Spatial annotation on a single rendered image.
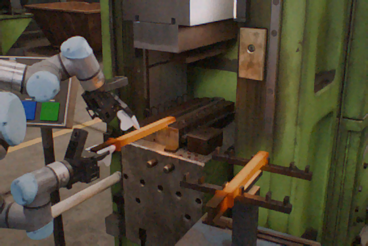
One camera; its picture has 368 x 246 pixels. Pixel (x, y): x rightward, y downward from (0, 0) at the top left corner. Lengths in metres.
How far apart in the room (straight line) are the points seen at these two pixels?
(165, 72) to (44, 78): 0.88
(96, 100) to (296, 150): 0.69
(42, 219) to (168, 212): 0.57
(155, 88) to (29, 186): 0.84
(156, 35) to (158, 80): 0.36
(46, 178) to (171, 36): 0.64
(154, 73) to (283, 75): 0.60
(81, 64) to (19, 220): 0.46
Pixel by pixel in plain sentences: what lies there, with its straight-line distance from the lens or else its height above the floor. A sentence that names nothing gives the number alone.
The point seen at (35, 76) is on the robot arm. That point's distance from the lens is 1.16.
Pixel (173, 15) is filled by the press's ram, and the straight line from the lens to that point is 1.54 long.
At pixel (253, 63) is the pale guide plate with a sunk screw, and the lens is 1.54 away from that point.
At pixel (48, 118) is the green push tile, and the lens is 1.84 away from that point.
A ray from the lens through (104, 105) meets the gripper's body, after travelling 1.38.
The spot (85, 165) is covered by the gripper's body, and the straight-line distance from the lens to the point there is 1.36.
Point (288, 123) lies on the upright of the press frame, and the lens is 1.57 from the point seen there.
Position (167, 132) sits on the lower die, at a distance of 1.66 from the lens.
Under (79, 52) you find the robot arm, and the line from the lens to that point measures 1.27.
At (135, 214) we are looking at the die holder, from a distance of 1.85.
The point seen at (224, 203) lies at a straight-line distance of 1.14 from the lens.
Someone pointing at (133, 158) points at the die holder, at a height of 0.86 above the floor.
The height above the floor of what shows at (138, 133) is 1.01.
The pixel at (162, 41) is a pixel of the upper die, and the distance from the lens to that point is 1.58.
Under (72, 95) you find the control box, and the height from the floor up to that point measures 1.06.
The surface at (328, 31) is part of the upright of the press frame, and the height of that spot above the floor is 1.32.
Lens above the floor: 1.55
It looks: 20 degrees down
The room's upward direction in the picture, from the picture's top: straight up
